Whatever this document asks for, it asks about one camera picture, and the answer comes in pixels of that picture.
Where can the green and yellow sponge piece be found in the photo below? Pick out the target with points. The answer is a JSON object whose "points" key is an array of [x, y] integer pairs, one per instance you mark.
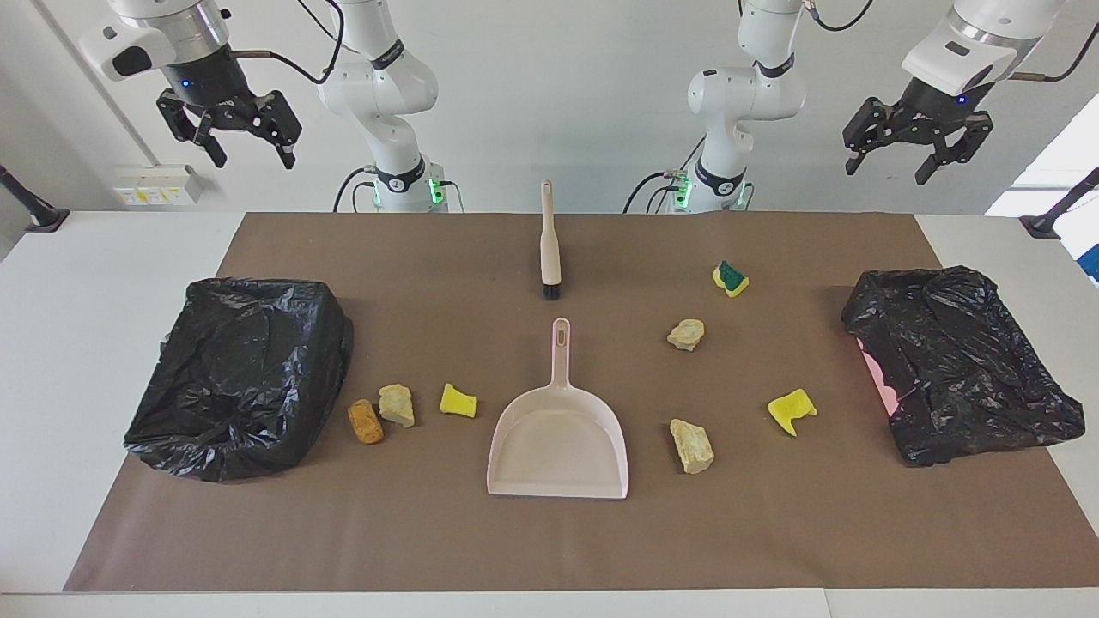
{"points": [[731, 276]]}

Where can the orange-brown foam chunk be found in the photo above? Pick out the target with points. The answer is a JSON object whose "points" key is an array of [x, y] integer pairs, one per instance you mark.
{"points": [[366, 422]]}

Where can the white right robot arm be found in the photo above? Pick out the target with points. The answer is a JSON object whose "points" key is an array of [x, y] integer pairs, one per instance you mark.
{"points": [[378, 86]]}

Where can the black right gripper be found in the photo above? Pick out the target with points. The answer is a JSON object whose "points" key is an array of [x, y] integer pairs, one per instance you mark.
{"points": [[208, 81]]}

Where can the grey wall conduit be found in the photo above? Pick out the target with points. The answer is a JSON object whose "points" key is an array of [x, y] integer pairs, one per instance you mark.
{"points": [[97, 81]]}

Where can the tan striped foam chunk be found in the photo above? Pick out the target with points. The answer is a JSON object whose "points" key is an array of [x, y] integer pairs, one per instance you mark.
{"points": [[686, 335]]}

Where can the pink trash bin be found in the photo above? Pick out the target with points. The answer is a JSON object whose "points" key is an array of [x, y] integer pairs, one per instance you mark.
{"points": [[876, 373]]}

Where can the black clamp stand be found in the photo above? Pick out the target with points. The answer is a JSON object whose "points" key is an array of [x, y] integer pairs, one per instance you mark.
{"points": [[43, 216], [1043, 225]]}

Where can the small pale beige foam chunk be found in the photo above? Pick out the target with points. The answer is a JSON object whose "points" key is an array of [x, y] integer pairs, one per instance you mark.
{"points": [[397, 406]]}

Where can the large pale beige foam chunk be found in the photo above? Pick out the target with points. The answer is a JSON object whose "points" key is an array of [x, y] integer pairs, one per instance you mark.
{"points": [[691, 446]]}

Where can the blue object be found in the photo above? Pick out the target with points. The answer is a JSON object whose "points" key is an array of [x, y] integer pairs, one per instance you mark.
{"points": [[1093, 264]]}

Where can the pale pink plastic dustpan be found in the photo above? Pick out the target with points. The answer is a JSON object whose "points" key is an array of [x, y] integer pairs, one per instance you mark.
{"points": [[558, 438]]}

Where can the notched yellow sponge piece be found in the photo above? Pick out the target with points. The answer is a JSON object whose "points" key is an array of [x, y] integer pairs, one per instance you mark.
{"points": [[788, 408]]}

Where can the brown paper table mat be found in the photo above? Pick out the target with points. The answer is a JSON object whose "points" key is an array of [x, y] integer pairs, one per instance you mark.
{"points": [[549, 541]]}

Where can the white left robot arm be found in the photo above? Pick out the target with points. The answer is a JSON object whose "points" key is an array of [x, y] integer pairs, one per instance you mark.
{"points": [[747, 94]]}

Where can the white wall socket box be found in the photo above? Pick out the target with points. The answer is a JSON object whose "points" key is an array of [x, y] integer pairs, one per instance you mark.
{"points": [[159, 184]]}

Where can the black plastic trash bag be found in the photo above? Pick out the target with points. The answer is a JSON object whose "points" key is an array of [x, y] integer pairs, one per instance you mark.
{"points": [[962, 369], [240, 378]]}

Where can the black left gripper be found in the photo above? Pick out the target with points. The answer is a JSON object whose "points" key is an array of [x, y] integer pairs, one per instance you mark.
{"points": [[932, 101]]}

